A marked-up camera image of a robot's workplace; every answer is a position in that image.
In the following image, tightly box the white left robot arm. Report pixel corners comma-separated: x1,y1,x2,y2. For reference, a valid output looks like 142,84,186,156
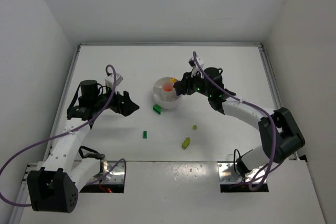
27,80,140,213

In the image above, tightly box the lime green curved lego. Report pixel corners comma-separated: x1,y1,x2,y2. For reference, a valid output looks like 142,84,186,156
182,137,191,150

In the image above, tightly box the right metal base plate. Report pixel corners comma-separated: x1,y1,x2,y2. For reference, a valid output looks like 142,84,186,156
217,162,265,185

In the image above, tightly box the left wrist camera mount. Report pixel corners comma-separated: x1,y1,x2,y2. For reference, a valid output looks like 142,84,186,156
105,73,123,89

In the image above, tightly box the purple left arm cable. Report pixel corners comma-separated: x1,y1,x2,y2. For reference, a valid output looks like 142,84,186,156
0,64,126,206

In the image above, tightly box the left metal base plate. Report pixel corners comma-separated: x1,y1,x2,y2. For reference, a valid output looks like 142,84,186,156
87,161,125,185

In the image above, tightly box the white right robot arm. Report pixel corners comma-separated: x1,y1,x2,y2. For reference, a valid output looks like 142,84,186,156
173,67,306,176

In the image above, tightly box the metal base plate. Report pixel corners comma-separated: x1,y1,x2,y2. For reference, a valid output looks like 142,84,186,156
87,161,125,185
217,162,265,185

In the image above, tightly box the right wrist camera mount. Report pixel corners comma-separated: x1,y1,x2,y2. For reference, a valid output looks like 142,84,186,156
188,56,204,77

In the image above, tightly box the white round divided container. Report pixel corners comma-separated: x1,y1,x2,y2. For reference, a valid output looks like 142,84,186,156
152,77,182,110

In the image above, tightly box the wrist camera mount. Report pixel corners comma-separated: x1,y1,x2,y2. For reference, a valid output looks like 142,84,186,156
105,73,123,89
188,56,204,77

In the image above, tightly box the dark green lego wedge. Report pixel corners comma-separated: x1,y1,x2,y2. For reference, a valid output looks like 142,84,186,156
153,104,162,114

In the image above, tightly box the small orange lego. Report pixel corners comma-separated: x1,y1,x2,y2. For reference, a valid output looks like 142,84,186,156
162,81,174,92

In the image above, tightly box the blue lego brick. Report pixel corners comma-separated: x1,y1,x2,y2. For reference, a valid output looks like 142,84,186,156
175,89,181,96

